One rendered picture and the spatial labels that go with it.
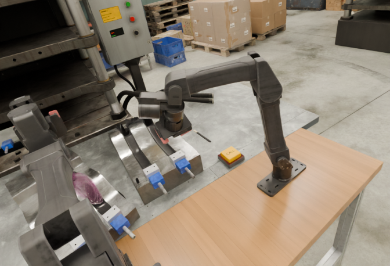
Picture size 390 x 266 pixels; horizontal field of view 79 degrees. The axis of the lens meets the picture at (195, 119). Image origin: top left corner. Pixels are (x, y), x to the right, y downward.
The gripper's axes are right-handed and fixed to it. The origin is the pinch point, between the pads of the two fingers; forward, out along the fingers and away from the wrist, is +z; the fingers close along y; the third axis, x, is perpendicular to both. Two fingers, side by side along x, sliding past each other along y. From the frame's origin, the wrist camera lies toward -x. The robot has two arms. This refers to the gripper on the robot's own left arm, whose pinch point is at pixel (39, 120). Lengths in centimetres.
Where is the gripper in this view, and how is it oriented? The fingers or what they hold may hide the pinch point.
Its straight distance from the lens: 82.1
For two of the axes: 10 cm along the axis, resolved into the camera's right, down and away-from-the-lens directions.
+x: 1.9, 8.4, 5.1
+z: -5.7, -3.3, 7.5
